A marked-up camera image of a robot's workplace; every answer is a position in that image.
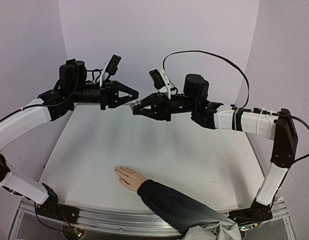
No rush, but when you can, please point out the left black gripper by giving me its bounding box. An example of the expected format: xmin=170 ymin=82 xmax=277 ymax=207
xmin=71 ymin=80 xmax=141 ymax=111

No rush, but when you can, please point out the clear nail polish bottle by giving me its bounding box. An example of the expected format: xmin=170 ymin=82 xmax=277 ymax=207
xmin=129 ymin=100 xmax=141 ymax=112

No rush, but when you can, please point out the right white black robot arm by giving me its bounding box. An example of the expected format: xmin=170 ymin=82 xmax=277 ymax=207
xmin=131 ymin=73 xmax=298 ymax=226

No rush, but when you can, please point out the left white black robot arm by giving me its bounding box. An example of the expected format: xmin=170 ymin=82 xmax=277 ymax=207
xmin=0 ymin=55 xmax=139 ymax=219

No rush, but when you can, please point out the black sleeved forearm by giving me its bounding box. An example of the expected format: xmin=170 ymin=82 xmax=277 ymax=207
xmin=137 ymin=179 xmax=237 ymax=234

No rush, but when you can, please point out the mannequin hand on table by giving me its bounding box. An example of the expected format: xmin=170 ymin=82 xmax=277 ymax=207
xmin=114 ymin=166 xmax=147 ymax=192

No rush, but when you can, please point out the grey fabric garment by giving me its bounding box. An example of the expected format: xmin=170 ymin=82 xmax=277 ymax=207
xmin=181 ymin=222 xmax=243 ymax=240

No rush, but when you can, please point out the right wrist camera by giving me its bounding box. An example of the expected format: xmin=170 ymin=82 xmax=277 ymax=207
xmin=149 ymin=69 xmax=177 ymax=100

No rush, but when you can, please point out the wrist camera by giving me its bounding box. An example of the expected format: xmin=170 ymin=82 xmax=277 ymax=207
xmin=149 ymin=69 xmax=177 ymax=100
xmin=99 ymin=54 xmax=122 ymax=88

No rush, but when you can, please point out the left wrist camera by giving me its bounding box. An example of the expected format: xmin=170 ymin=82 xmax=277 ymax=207
xmin=99 ymin=54 xmax=122 ymax=88

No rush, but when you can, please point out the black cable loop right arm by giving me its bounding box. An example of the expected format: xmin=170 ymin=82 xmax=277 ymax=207
xmin=162 ymin=49 xmax=250 ymax=108

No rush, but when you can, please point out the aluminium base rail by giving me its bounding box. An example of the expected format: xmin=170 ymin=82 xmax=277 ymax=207
xmin=9 ymin=198 xmax=295 ymax=240

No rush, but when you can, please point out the left arm base cable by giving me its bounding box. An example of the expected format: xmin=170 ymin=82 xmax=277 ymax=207
xmin=33 ymin=199 xmax=68 ymax=232

